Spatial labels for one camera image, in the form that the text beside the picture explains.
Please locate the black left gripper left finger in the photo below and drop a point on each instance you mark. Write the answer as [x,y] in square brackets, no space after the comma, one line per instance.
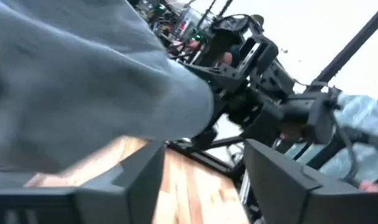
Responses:
[129,193]

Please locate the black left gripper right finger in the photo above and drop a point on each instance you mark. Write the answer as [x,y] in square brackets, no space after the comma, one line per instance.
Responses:
[279,186]

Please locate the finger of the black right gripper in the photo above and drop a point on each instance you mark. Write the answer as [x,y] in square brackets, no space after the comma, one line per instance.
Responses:
[223,76]

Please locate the dark grey cap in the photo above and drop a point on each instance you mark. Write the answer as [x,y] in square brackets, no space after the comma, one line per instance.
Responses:
[83,77]

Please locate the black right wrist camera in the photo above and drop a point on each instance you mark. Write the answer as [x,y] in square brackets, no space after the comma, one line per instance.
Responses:
[268,51]

